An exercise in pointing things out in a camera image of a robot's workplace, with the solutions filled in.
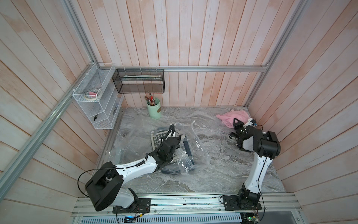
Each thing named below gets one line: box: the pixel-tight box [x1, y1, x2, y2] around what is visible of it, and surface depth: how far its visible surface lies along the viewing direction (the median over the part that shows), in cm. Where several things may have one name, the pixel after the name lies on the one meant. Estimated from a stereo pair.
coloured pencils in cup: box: [144, 92, 156, 106], surface depth 100 cm
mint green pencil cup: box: [146, 97, 162, 119], surface depth 108 cm
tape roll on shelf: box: [83, 91, 98, 101], surface depth 75 cm
